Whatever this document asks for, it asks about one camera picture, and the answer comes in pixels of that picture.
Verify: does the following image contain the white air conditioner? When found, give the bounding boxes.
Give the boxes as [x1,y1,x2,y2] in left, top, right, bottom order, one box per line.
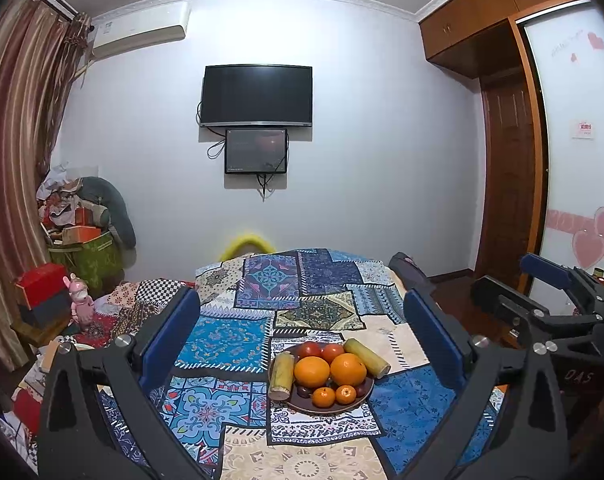
[89,1,190,61]

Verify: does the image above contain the white sliding door pink hearts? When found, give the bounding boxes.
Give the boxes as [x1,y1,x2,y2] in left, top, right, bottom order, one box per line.
[524,0,604,293]

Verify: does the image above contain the brown wooden upper cabinet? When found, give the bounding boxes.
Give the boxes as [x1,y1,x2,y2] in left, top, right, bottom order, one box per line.
[418,0,589,79]

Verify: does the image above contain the pile of paper clutter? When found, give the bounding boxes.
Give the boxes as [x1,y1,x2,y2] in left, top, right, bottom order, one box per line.
[36,162,110,247]

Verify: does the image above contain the patchwork printed blanket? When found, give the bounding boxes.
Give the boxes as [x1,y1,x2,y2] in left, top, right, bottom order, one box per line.
[97,247,508,480]

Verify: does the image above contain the yellow plush item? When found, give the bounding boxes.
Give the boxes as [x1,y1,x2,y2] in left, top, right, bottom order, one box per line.
[219,232,276,262]

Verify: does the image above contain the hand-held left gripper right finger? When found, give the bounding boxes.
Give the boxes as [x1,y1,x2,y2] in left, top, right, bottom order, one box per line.
[403,289,570,480]

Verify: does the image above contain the orange box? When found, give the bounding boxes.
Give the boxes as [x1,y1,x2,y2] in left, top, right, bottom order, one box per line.
[62,225,103,247]

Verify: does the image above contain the pink rabbit toy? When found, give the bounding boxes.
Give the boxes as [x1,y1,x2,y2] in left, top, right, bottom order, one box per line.
[69,273,95,331]

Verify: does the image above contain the dark grey object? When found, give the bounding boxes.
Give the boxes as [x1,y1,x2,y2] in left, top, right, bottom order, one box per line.
[388,251,435,293]

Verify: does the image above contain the black wall television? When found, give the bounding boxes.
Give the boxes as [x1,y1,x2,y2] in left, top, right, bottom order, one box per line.
[200,64,314,128]

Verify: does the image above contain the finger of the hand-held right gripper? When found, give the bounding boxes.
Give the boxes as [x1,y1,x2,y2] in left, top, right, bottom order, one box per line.
[469,276,558,347]
[520,253,604,314]

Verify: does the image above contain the dark brown plate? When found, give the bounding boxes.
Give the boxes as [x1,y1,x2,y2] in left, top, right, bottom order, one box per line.
[268,342,375,415]

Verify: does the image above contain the brown wooden door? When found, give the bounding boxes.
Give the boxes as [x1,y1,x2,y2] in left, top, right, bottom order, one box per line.
[474,72,548,291]

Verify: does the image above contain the striped brown curtain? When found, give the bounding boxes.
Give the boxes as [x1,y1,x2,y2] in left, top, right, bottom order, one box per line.
[0,0,92,367]

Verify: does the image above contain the large orange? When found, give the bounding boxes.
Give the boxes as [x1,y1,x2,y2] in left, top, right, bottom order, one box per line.
[330,353,368,387]
[293,356,331,389]

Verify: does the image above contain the red box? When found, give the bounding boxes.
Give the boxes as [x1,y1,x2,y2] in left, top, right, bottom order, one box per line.
[16,262,69,308]

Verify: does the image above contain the black television cable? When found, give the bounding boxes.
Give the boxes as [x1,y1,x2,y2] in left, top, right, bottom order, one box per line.
[197,102,229,159]

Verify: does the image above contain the black monitor cable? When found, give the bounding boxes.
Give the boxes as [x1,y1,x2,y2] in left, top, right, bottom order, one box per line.
[256,157,289,202]

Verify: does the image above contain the small wall monitor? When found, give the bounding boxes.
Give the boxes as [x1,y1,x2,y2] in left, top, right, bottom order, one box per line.
[224,128,289,175]

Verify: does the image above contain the dark grey box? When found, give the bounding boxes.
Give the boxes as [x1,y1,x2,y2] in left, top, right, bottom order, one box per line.
[19,291,74,327]

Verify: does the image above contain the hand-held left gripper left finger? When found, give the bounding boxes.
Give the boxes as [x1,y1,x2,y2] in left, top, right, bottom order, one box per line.
[37,287,218,480]

